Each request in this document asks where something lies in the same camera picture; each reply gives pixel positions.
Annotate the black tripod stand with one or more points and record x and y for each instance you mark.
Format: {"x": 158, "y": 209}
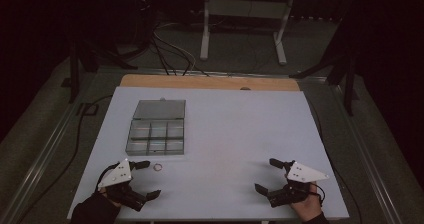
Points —
{"x": 83, "y": 59}
{"x": 345, "y": 70}

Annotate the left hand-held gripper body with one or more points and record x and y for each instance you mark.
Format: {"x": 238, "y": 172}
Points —
{"x": 115, "y": 176}

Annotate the black floor plate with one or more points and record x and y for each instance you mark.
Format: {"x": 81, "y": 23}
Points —
{"x": 88, "y": 109}

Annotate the metal floor rail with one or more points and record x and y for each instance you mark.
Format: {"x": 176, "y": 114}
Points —
{"x": 365, "y": 157}
{"x": 36, "y": 165}

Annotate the person's right hand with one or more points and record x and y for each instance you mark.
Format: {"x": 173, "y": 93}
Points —
{"x": 310, "y": 205}

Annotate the person's left hand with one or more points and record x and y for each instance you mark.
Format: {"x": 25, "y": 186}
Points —
{"x": 115, "y": 203}

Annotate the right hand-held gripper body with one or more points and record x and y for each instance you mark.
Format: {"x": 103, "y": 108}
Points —
{"x": 305, "y": 174}

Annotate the white metal stand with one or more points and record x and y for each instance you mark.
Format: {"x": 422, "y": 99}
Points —
{"x": 245, "y": 9}

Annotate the clear plastic compartment box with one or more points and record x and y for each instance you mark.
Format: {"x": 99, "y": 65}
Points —
{"x": 156, "y": 128}

